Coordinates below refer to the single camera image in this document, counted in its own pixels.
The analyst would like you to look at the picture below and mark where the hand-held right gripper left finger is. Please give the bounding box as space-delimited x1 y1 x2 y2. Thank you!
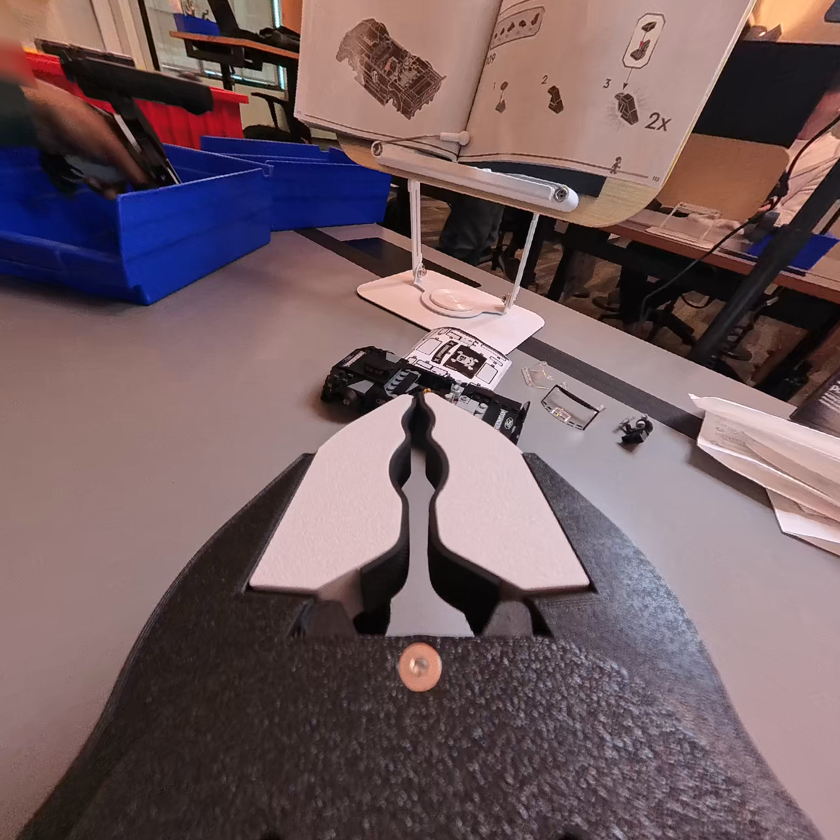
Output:
249 394 421 636

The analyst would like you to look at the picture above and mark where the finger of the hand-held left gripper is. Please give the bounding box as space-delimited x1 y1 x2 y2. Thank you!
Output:
115 112 183 191

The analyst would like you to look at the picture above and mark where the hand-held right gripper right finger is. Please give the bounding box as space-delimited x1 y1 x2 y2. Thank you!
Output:
419 394 592 636

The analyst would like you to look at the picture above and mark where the large blue plastic bin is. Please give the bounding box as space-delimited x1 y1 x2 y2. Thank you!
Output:
0 143 273 306

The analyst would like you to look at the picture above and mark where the black lego car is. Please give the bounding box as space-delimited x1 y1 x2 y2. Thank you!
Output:
320 346 529 447

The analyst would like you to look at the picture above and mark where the transparent lego windshield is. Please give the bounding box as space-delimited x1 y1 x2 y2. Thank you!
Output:
541 386 603 433

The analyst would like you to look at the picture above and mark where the lego instruction booklet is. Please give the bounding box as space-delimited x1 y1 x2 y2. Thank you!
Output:
294 0 759 181

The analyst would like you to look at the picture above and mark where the person's left hand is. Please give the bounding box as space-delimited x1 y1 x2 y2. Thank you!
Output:
20 85 129 198

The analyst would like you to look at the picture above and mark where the red plastic bin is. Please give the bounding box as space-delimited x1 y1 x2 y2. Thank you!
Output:
23 52 250 148

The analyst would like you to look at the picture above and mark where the wooden desk with black legs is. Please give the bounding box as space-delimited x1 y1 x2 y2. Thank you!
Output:
169 29 299 126
594 217 840 306

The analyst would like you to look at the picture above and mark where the white sticker sheet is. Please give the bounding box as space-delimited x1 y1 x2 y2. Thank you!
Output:
402 326 511 388

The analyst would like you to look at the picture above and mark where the white book stand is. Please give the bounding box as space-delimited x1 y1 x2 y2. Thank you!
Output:
338 0 765 352

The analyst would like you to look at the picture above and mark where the pile of white paper bags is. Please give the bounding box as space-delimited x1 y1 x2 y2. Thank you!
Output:
689 392 840 555

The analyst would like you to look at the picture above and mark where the black tripod pole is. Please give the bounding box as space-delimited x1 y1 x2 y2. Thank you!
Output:
689 112 840 368

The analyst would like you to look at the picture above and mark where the small blue bin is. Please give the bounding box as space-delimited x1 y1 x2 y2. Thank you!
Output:
748 230 840 277

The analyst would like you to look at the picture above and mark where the beige book stand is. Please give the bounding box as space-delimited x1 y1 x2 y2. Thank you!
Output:
656 131 791 240

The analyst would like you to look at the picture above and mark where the black cable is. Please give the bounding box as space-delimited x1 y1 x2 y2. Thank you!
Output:
640 118 840 322

